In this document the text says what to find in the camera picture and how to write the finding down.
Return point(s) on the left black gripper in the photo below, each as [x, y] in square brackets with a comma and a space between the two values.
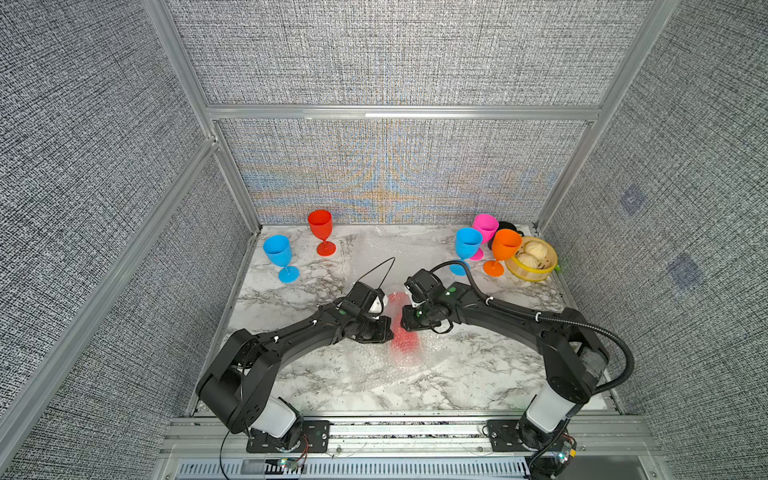
[382, 337]

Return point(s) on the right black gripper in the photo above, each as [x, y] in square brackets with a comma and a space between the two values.
[406, 321]

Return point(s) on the blue wine glass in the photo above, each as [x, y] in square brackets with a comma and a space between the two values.
[278, 251]
[467, 242]

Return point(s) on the orange wine glass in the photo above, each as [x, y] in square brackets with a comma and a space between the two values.
[506, 243]

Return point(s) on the pink plastic wine glass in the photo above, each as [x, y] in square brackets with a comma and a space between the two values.
[487, 225]

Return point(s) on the red plastic wine glass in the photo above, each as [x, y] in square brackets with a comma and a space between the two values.
[321, 225]

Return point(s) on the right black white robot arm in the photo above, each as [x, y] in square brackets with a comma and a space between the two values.
[572, 350]

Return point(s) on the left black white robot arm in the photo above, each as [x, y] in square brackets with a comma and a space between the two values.
[237, 385]

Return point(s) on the black mug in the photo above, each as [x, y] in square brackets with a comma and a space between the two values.
[510, 226]

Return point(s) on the yellow bowl with buns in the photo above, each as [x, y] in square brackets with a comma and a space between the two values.
[534, 260]

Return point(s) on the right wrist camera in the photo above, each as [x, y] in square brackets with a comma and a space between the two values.
[423, 286]

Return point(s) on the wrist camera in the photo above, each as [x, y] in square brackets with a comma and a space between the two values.
[366, 300]
[423, 286]

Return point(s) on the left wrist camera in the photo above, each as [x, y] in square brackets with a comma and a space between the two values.
[366, 300]

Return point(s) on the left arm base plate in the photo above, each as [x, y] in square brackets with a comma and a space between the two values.
[304, 437]

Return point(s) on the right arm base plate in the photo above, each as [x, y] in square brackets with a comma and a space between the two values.
[516, 435]

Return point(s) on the aluminium front rail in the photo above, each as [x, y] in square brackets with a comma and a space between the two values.
[464, 434]

